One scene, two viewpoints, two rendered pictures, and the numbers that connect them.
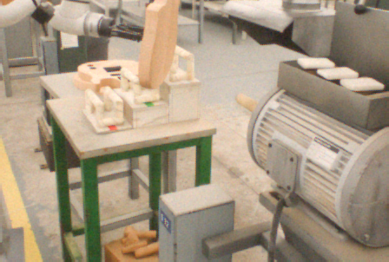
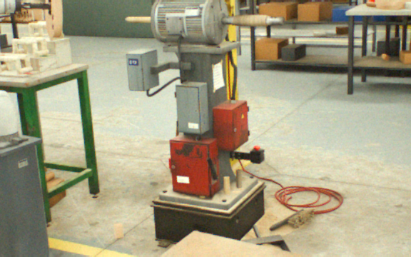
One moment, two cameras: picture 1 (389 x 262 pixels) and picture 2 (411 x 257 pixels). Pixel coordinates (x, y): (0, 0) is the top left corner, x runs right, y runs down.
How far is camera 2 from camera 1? 2.46 m
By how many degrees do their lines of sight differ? 33
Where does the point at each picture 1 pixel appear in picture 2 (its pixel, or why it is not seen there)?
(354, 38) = not seen: outside the picture
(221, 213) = (153, 55)
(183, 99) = (62, 51)
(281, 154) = (174, 19)
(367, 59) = not seen: outside the picture
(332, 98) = not seen: outside the picture
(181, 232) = (143, 63)
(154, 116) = (50, 63)
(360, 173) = (208, 11)
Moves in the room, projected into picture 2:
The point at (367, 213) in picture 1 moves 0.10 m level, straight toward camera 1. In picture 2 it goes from (213, 26) to (217, 28)
